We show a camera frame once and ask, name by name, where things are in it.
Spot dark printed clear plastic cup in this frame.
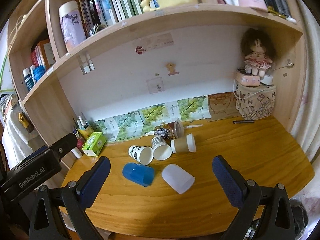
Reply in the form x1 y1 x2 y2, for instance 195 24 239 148
154 119 185 139

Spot bear shaped wall clip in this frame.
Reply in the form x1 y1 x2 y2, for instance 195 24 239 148
166 62 180 76

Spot yellow green bottle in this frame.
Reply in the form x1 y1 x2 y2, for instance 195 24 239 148
78 122 94 140

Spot white cable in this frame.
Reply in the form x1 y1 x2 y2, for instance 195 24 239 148
232 76 269 101

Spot brown paper cup white lid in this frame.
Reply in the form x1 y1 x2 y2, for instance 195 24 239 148
170 133 196 154

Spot row of green blue books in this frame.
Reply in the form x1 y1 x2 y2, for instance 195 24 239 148
75 0 160 38

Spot brown haired plush doll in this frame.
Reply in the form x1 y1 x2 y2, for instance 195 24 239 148
240 28 277 77

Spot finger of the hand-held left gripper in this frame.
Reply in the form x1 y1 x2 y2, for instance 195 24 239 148
49 132 78 161

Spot blue jar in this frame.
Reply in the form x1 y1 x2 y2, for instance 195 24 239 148
34 66 47 82

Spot orange books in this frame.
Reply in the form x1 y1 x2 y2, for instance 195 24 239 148
30 39 54 68

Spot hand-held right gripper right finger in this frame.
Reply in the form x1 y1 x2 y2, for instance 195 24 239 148
212 155 299 240

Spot printed fabric storage bag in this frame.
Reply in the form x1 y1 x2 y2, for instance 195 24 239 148
235 82 277 121

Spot clear adhesive wall hook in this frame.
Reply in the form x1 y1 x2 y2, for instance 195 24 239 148
79 52 95 74

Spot brown paper bag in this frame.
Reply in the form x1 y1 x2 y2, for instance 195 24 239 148
207 92 238 122

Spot grape print carton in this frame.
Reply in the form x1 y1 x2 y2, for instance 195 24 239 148
177 96 210 122
96 118 118 143
113 112 143 141
137 104 179 134

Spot green tissue box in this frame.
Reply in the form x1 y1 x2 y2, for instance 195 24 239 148
82 132 106 157

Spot white curtain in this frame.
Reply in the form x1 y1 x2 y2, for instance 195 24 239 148
290 0 320 205

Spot white purple tumbler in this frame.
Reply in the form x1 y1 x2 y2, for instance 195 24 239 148
59 1 87 52

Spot blue plastic cup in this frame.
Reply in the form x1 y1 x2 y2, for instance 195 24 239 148
122 162 155 187

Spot black and white paper cup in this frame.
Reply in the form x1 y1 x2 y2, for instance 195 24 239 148
128 145 153 166

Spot pink box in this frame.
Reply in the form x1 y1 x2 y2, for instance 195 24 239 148
236 70 260 87

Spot yellow hanging figure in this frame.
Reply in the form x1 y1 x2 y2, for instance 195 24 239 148
19 112 34 133

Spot white translucent plastic cup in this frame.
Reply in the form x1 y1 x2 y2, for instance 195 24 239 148
161 164 196 195

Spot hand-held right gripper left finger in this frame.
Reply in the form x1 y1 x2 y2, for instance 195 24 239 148
29 156 112 240

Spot wooden bookshelf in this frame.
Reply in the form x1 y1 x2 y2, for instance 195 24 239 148
7 0 308 160

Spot dark blue bottle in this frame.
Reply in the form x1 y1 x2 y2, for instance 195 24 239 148
22 68 35 92

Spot clear square wall hook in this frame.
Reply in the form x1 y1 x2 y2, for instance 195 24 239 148
146 78 165 93

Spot striped paper cup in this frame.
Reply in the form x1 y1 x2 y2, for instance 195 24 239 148
151 135 173 161

